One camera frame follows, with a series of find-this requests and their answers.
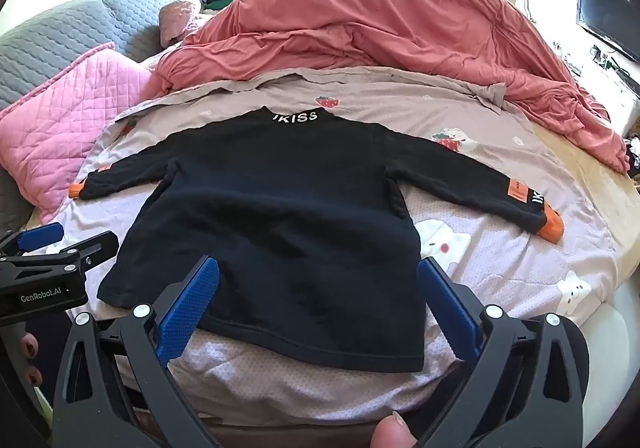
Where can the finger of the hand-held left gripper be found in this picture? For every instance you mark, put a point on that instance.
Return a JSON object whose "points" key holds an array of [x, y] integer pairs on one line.
{"points": [[97, 245], [40, 232]]}

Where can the person's right hand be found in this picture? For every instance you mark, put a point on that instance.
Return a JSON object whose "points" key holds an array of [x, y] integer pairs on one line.
{"points": [[395, 433]]}

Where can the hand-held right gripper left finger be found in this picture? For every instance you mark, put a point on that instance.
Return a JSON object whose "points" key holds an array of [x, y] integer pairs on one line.
{"points": [[190, 308]]}

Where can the black sweater with orange cuffs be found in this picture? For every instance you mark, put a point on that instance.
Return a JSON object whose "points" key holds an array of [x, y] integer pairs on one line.
{"points": [[280, 208]]}

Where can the mauve pillow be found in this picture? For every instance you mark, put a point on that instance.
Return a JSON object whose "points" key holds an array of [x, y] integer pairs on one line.
{"points": [[177, 20]]}

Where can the printed bear blanket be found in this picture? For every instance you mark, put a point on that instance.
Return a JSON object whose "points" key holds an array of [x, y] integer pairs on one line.
{"points": [[500, 248]]}

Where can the white bed frame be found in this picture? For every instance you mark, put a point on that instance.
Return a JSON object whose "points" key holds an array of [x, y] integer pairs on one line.
{"points": [[610, 353]]}

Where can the person's left hand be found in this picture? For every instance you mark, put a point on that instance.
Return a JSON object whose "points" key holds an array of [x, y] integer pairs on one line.
{"points": [[27, 348]]}

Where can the white cabinet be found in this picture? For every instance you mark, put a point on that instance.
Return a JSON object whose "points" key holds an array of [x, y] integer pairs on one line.
{"points": [[607, 88]]}

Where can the pink quilted pillow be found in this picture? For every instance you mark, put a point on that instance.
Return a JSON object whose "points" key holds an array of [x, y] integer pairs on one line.
{"points": [[60, 113]]}

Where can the yellow bed sheet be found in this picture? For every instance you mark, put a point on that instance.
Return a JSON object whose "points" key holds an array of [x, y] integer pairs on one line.
{"points": [[590, 178]]}

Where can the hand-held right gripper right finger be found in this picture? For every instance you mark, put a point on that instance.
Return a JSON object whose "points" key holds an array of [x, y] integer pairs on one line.
{"points": [[445, 308]]}

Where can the black television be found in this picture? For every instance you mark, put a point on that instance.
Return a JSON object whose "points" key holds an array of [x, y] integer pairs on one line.
{"points": [[605, 15]]}

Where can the grey quilted headboard cover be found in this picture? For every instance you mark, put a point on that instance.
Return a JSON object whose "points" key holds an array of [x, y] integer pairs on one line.
{"points": [[50, 38]]}

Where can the salmon pink duvet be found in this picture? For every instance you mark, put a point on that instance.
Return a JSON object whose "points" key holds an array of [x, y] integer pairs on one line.
{"points": [[375, 23]]}

